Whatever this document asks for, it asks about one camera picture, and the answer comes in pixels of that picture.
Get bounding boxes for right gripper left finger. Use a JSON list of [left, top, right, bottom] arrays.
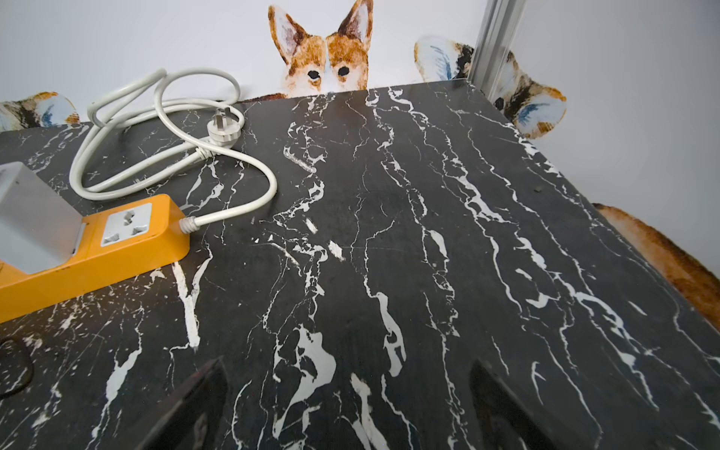
[[112, 358, 229, 449]]

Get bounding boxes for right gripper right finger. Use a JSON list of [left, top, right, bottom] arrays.
[[470, 360, 563, 449]]

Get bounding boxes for black charging cable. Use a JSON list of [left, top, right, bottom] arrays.
[[0, 336, 35, 401]]

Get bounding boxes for white charger adapter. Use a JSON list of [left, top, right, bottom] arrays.
[[1, 161, 83, 275]]

